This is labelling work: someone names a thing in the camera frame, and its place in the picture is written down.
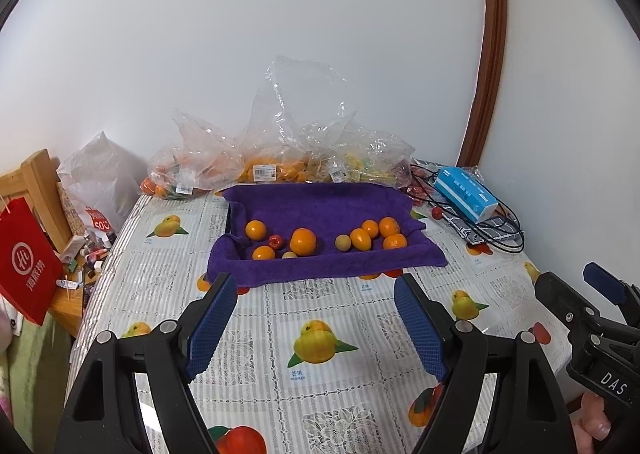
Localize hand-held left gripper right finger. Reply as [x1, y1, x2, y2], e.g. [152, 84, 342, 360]
[393, 274, 573, 454]

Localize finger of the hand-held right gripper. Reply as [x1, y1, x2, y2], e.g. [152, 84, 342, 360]
[583, 262, 640, 319]
[535, 272, 601, 335]

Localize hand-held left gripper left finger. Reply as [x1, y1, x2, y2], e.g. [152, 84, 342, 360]
[55, 273, 238, 454]

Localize large orange mandarin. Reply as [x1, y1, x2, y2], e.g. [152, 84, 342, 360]
[289, 228, 318, 257]

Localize purple towel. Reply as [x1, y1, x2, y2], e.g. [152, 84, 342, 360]
[207, 184, 448, 288]

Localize clear bag of red fruits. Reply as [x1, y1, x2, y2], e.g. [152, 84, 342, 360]
[400, 169, 436, 207]

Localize person's right hand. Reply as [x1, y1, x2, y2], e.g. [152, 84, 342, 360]
[572, 391, 613, 454]

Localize checkered grey pouch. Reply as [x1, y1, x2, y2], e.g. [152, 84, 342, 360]
[442, 214, 523, 245]

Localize blue tissue pack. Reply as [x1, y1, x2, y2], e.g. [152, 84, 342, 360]
[432, 166, 499, 225]

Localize pile of small cosmetics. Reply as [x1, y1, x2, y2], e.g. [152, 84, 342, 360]
[59, 231, 108, 292]

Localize wooden nightstand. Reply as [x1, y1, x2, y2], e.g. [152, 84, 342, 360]
[47, 234, 108, 337]

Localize red and white packet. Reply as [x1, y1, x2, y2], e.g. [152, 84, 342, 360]
[84, 206, 113, 235]

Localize clear bag of mandarins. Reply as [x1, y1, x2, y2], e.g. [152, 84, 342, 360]
[140, 108, 246, 202]

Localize clear bag of kumquats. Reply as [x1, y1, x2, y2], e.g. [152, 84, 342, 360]
[235, 55, 358, 185]

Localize patterned gift bag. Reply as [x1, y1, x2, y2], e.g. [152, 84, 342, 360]
[56, 182, 88, 239]

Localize clear bag of yellow fruit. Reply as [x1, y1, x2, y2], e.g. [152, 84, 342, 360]
[310, 121, 416, 187]

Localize green bedsheet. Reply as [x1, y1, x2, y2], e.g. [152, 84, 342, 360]
[0, 314, 73, 440]

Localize white plastic bag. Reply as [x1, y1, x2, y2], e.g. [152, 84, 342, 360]
[57, 131, 148, 235]

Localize red paper bag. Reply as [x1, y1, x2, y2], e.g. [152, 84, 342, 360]
[0, 197, 65, 327]

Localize black cables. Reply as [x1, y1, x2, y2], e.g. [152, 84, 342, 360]
[410, 159, 527, 255]

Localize brown wooden door frame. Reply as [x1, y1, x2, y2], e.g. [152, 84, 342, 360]
[455, 0, 508, 167]

